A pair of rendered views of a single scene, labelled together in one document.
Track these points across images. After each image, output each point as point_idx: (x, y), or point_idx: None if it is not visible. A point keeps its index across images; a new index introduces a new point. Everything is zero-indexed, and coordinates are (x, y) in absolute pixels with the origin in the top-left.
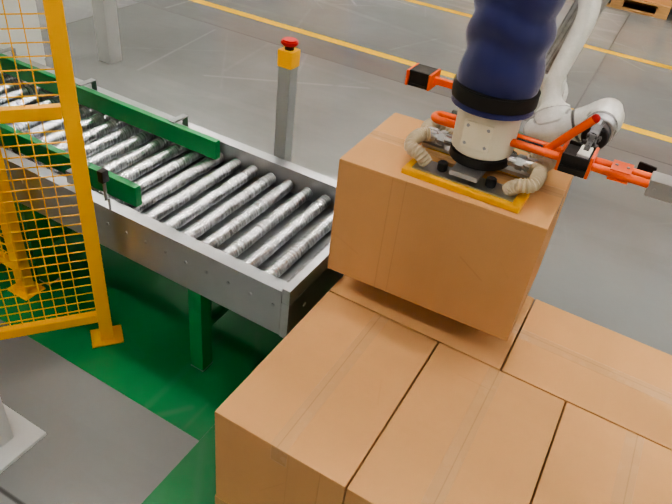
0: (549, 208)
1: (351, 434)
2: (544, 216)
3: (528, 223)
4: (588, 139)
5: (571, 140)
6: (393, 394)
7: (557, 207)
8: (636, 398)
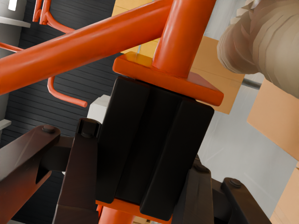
0: (292, 132)
1: None
2: (270, 116)
3: (261, 85)
4: (66, 138)
5: (116, 78)
6: None
7: (296, 158)
8: None
